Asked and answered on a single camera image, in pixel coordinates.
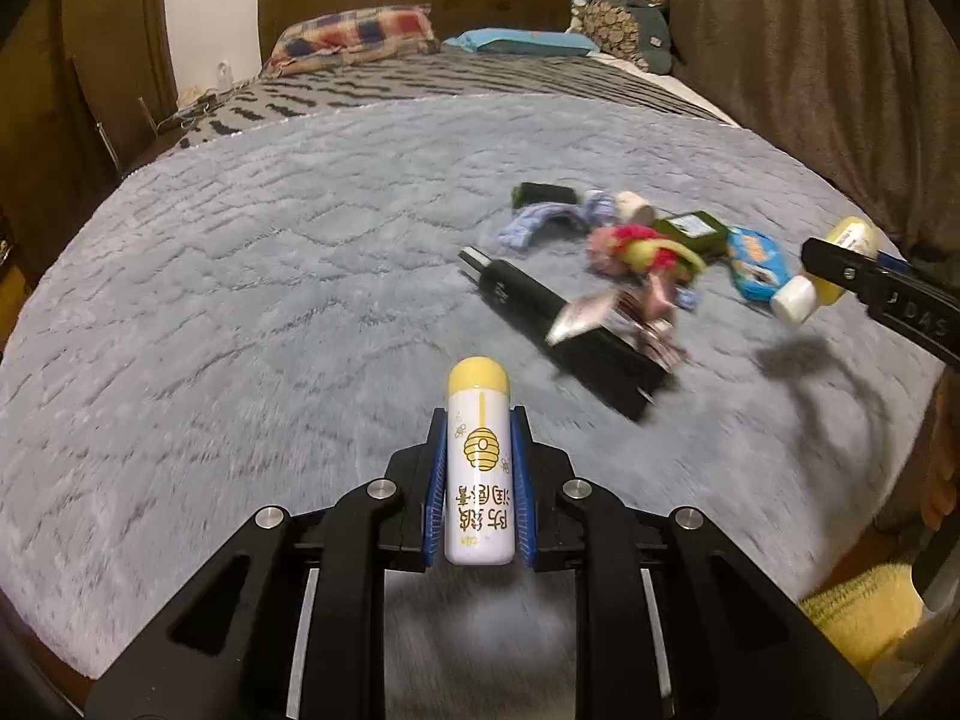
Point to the blue snack packet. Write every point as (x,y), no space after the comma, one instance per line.
(756,262)

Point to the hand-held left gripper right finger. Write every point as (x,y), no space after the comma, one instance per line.
(525,510)

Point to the grey striped bed sheet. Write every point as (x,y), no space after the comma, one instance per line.
(420,79)

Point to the dark green box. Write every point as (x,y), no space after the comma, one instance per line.
(690,231)

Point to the plaid pillow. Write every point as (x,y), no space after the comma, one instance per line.
(352,34)

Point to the wooden wardrobe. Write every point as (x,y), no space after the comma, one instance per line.
(90,75)

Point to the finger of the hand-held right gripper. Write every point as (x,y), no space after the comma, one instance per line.
(855,274)

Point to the blue pillow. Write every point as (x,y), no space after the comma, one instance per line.
(525,41)

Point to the pink yellow plush toy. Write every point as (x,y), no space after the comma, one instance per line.
(641,255)

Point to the white lip balm tube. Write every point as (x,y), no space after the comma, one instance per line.
(478,457)

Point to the black cylindrical device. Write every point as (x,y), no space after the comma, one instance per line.
(525,294)

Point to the grey fluffy blanket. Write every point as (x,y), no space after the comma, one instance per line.
(262,300)

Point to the brown curtain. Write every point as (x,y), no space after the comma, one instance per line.
(787,52)

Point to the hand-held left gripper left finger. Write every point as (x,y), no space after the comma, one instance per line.
(429,510)

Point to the yellow bottle with white cap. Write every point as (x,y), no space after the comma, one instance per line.
(821,286)

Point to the person's right forearm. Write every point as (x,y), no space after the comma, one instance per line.
(943,465)

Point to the yellow rug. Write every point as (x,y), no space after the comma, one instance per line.
(862,615)

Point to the patterned bag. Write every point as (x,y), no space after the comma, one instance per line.
(622,19)

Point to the blue white knitted cloth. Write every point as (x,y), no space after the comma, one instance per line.
(536,221)

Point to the white paper roll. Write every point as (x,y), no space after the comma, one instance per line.
(632,206)

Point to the silver foil wrapper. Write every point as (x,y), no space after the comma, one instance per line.
(581,315)

